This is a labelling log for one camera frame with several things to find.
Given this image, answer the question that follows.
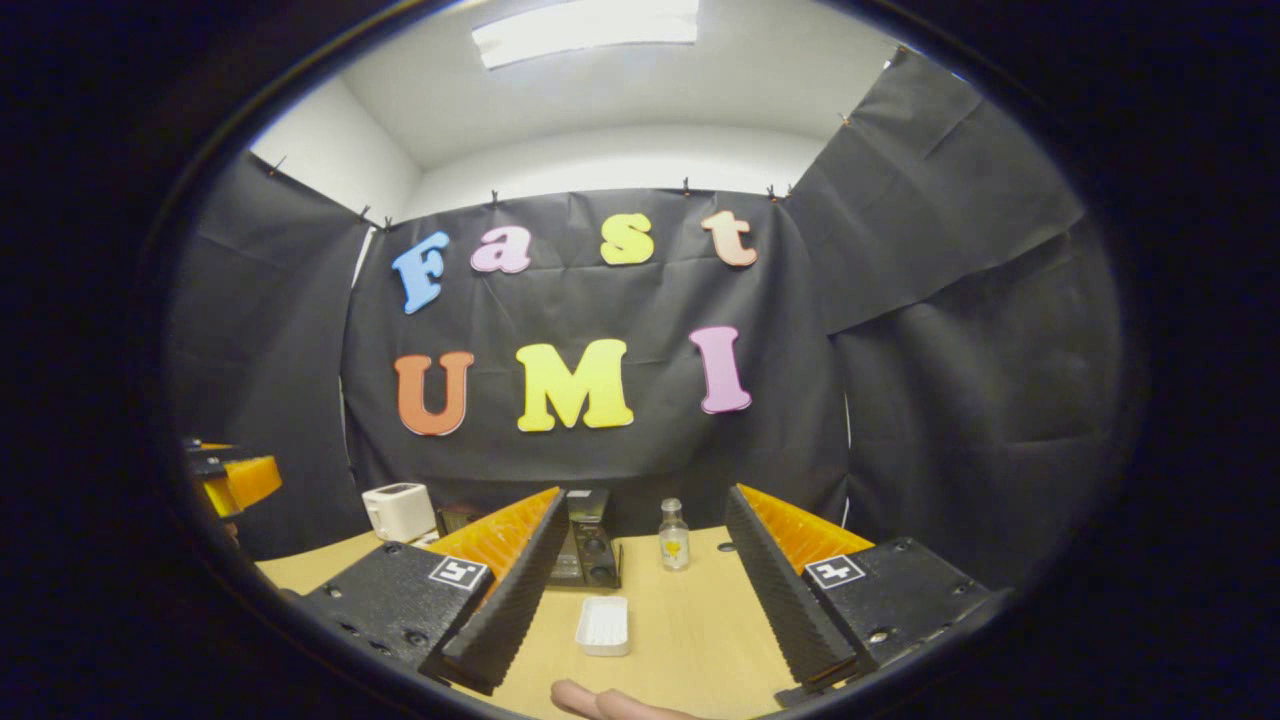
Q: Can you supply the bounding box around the white rectangular tray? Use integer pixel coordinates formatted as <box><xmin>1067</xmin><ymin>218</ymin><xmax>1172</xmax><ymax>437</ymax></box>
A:
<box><xmin>575</xmin><ymin>596</ymin><xmax>632</xmax><ymax>658</ymax></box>

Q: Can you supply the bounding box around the black electric oven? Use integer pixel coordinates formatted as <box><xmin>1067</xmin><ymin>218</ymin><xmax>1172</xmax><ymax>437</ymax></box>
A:
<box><xmin>435</xmin><ymin>488</ymin><xmax>623</xmax><ymax>589</ymax></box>

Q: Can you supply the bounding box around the white toaster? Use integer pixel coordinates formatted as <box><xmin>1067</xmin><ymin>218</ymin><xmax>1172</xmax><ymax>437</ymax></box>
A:
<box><xmin>362</xmin><ymin>482</ymin><xmax>438</xmax><ymax>543</ymax></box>

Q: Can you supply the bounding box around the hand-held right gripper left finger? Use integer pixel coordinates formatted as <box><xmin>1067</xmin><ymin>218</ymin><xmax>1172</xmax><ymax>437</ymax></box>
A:
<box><xmin>300</xmin><ymin>486</ymin><xmax>571</xmax><ymax>696</ymax></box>

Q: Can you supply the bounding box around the clear bottle with yellow label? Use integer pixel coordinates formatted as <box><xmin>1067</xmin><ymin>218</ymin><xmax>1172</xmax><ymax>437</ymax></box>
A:
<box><xmin>659</xmin><ymin>498</ymin><xmax>691</xmax><ymax>572</ymax></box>

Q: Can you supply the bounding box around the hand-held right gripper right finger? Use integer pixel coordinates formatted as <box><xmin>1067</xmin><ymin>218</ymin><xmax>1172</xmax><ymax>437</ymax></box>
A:
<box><xmin>724</xmin><ymin>483</ymin><xmax>1011</xmax><ymax>701</ymax></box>

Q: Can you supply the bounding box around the large ceiling light panel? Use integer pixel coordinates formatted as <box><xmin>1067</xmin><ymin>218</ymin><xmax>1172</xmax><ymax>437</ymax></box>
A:
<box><xmin>472</xmin><ymin>0</ymin><xmax>701</xmax><ymax>71</ymax></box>

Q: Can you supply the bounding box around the black backdrop cloth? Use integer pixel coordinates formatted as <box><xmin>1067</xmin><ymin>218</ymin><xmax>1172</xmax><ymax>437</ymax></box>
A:
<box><xmin>165</xmin><ymin>45</ymin><xmax>1126</xmax><ymax>591</ymax></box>

